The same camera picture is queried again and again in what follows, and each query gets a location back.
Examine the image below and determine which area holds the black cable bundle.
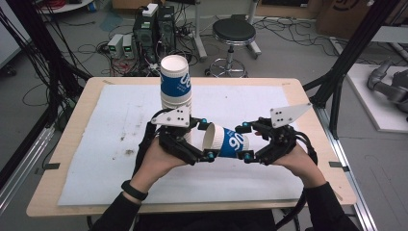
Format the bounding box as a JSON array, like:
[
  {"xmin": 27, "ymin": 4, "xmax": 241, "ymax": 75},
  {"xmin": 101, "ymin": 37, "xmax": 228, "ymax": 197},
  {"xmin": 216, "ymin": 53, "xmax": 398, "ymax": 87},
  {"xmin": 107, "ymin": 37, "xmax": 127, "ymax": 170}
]
[{"xmin": 0, "ymin": 0, "xmax": 92, "ymax": 129}]

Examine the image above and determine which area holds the white platform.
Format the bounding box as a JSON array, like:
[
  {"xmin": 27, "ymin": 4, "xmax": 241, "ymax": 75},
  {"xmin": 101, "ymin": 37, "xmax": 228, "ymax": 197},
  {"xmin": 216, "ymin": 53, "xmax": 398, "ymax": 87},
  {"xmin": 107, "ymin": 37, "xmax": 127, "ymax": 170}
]
[{"xmin": 345, "ymin": 63, "xmax": 408, "ymax": 135}]

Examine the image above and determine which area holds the wooden table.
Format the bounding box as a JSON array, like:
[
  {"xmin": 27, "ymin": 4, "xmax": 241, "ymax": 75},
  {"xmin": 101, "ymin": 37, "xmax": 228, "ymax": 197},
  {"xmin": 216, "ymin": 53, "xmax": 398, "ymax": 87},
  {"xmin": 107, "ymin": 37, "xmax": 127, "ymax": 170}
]
[{"xmin": 26, "ymin": 76, "xmax": 358, "ymax": 218}]

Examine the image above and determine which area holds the grey power supply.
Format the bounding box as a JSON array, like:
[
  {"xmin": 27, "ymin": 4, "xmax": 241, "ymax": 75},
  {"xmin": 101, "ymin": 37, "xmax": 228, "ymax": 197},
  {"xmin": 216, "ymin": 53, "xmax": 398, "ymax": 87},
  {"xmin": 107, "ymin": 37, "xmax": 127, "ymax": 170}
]
[
  {"xmin": 121, "ymin": 34, "xmax": 136, "ymax": 60},
  {"xmin": 107, "ymin": 33, "xmax": 125, "ymax": 59}
]

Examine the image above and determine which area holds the black wristband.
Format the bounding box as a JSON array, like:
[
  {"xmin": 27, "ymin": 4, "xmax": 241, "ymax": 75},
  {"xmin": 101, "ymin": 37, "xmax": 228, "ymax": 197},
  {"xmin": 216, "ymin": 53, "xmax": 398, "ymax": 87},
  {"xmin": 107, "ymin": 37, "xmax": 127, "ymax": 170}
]
[{"xmin": 120, "ymin": 179, "xmax": 149, "ymax": 202}]

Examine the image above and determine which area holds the grey metal stand leg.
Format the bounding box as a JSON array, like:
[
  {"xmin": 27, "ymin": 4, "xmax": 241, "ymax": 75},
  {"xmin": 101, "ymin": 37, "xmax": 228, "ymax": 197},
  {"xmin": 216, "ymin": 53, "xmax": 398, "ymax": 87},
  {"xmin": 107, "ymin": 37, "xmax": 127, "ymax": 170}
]
[
  {"xmin": 245, "ymin": 0, "xmax": 263, "ymax": 61},
  {"xmin": 191, "ymin": 0, "xmax": 209, "ymax": 63}
]

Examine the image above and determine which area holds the person's dark lap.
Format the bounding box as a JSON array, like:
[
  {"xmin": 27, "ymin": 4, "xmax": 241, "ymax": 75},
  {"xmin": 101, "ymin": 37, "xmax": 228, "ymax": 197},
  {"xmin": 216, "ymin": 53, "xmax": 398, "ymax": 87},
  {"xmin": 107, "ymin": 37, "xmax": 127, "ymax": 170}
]
[{"xmin": 133, "ymin": 209, "xmax": 277, "ymax": 231}]

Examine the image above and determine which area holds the person's left hand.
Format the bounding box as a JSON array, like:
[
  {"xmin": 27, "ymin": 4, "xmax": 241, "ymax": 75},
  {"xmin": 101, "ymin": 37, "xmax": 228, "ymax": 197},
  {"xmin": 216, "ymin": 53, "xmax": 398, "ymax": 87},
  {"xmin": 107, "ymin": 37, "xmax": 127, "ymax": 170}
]
[{"xmin": 129, "ymin": 139, "xmax": 188, "ymax": 194}]

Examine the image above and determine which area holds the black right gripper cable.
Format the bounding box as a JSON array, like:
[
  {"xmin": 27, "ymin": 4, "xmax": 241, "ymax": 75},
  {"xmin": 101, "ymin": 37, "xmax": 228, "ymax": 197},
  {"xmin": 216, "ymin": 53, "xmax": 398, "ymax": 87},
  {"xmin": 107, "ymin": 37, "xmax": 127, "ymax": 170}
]
[{"xmin": 273, "ymin": 130, "xmax": 319, "ymax": 231}]

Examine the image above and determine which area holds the aluminium rail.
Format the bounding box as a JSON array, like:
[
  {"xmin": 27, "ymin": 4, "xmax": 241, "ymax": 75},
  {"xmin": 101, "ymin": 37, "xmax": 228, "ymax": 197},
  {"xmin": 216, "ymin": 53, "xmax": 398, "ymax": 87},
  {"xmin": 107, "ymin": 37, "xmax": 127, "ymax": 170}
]
[
  {"xmin": 312, "ymin": 105, "xmax": 379, "ymax": 231},
  {"xmin": 0, "ymin": 123, "xmax": 56, "ymax": 214}
]

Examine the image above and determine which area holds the person's right hand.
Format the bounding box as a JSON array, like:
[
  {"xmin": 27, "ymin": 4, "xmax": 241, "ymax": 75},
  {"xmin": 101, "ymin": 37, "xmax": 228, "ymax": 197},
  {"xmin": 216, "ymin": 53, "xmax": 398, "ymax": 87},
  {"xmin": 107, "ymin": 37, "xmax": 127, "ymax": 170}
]
[{"xmin": 271, "ymin": 141, "xmax": 328, "ymax": 189}]

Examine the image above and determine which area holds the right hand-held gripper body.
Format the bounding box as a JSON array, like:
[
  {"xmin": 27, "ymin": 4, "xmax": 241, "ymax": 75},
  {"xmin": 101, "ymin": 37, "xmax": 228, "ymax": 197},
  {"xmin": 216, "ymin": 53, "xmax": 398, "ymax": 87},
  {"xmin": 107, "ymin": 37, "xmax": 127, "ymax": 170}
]
[{"xmin": 255, "ymin": 102, "xmax": 313, "ymax": 167}]

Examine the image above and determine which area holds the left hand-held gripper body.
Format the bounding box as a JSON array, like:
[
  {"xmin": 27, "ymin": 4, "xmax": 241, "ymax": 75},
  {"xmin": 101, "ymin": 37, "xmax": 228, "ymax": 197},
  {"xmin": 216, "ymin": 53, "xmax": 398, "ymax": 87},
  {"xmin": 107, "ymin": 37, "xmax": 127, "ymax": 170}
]
[{"xmin": 150, "ymin": 105, "xmax": 206, "ymax": 167}]

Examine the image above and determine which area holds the stack of paper cups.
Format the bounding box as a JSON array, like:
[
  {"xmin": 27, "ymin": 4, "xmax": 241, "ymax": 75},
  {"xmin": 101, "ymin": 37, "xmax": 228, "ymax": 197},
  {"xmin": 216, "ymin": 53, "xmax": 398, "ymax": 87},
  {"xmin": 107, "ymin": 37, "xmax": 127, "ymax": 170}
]
[{"xmin": 159, "ymin": 54, "xmax": 207, "ymax": 152}]

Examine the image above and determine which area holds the white table mat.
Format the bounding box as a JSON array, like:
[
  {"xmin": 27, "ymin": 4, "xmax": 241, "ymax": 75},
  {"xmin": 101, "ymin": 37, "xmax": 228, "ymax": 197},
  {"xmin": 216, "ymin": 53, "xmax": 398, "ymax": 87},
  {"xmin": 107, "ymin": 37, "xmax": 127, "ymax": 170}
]
[{"xmin": 57, "ymin": 84, "xmax": 306, "ymax": 207}]

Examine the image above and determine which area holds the black metal frame post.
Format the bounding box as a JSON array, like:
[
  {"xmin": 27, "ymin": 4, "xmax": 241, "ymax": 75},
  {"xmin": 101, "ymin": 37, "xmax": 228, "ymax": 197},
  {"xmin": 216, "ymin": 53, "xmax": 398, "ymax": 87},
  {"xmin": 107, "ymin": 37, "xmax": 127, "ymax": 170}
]
[{"xmin": 302, "ymin": 0, "xmax": 402, "ymax": 140}]

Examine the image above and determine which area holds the single blue white paper cup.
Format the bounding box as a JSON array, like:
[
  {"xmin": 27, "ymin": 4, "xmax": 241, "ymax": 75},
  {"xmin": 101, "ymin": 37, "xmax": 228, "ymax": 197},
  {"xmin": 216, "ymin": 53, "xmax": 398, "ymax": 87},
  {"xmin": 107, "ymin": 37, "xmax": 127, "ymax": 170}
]
[{"xmin": 203, "ymin": 122, "xmax": 255, "ymax": 159}]

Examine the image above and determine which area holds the black computer tower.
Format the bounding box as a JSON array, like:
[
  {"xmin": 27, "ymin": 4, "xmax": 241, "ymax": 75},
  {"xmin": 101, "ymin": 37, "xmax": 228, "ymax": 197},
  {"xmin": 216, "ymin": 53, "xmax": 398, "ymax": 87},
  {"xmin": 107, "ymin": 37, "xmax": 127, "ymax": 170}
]
[
  {"xmin": 132, "ymin": 13, "xmax": 161, "ymax": 64},
  {"xmin": 157, "ymin": 5, "xmax": 177, "ymax": 56}
]

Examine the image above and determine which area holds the white box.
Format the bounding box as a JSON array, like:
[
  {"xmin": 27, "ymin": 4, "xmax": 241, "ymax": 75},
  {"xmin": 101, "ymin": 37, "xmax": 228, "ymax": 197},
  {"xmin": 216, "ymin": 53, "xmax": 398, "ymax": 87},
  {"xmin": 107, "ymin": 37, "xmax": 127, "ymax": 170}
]
[{"xmin": 141, "ymin": 3, "xmax": 160, "ymax": 18}]

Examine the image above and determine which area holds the cardboard box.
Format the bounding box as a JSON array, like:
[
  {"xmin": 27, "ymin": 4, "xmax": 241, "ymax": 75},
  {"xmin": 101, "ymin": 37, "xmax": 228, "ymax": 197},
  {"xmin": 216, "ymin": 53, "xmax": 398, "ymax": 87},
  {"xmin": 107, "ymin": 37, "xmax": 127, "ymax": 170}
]
[{"xmin": 315, "ymin": 0, "xmax": 408, "ymax": 41}]

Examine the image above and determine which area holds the black round stool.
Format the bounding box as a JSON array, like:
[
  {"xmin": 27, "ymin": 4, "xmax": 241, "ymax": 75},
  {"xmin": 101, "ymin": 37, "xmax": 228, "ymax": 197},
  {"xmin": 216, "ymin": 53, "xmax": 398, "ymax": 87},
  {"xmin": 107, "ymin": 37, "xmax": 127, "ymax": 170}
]
[{"xmin": 205, "ymin": 17, "xmax": 258, "ymax": 79}]

